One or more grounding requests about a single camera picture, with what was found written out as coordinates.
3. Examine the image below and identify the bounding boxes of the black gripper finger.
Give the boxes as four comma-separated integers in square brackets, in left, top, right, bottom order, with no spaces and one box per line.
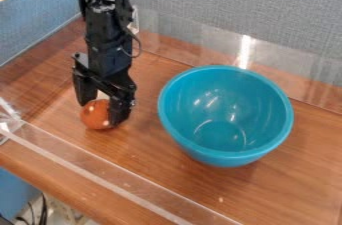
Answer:
[108,96,133,126]
[72,73,97,106]

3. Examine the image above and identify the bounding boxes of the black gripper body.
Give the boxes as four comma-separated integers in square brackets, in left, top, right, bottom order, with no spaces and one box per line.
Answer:
[72,43,136,101]

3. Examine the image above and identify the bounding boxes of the toy mushroom brown cap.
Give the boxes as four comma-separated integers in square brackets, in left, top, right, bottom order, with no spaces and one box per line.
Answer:
[80,99,112,130]

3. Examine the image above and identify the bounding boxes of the blue plastic bowl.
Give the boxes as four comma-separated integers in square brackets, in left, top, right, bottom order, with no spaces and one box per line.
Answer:
[157,65,294,167]

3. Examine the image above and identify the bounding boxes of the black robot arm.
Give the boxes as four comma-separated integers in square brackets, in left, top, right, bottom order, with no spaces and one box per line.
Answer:
[72,0,139,126]

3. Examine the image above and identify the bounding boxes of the clear acrylic left barrier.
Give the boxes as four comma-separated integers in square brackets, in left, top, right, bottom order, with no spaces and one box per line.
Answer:
[0,8,91,69]

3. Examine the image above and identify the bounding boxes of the clear acrylic barrier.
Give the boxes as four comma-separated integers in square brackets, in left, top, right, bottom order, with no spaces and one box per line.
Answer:
[0,98,242,225]
[0,8,91,69]
[129,8,342,114]

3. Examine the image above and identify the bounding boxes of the clear acrylic front barrier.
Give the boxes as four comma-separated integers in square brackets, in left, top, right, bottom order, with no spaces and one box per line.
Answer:
[0,98,242,225]

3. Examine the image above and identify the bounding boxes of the clear acrylic back barrier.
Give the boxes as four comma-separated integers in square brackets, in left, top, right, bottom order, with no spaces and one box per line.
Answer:
[129,8,342,114]

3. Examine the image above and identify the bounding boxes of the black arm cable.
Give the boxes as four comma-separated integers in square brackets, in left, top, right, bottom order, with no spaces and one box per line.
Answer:
[120,25,144,59]

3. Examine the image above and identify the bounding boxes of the black floor cables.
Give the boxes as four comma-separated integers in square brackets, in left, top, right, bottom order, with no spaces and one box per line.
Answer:
[0,192,49,225]

